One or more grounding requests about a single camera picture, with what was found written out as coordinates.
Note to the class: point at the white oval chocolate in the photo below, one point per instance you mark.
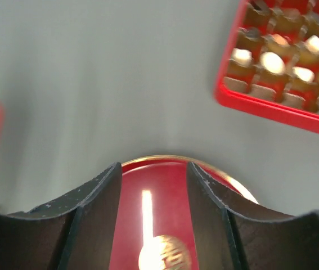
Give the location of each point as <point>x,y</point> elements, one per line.
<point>272,63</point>

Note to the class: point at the round dark red plate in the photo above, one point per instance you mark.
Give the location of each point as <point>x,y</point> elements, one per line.
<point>153,226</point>

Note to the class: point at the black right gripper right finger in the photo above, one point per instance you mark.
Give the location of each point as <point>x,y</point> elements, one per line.
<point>231,232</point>

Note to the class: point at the white rectangular chocolate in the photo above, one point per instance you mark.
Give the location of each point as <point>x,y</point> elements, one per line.
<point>312,44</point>

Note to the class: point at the white block chocolate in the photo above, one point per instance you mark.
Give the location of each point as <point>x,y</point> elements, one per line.
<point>242,56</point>

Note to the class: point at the red compartment chocolate box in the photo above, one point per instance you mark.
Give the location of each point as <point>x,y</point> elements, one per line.
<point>252,89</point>

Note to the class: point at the golden ridged chocolate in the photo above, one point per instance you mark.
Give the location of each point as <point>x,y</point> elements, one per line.
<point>280,40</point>

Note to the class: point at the white heart chocolate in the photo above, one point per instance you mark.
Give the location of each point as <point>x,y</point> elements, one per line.
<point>303,74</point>

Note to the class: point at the dark square ridged chocolate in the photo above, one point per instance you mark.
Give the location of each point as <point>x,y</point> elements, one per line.
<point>252,33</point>

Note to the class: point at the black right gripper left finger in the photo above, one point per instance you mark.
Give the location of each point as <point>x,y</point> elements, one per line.
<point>73,231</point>

